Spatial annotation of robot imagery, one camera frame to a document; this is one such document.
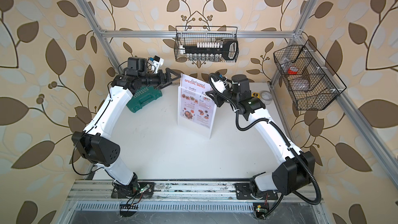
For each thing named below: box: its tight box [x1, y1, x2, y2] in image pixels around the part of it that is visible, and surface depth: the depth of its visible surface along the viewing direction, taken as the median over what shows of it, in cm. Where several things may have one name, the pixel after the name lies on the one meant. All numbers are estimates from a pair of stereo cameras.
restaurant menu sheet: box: [180, 73, 217, 129], surface depth 82 cm
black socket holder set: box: [179, 39, 239, 62], surface depth 86 cm
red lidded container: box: [287, 66, 299, 75], surface depth 84 cm
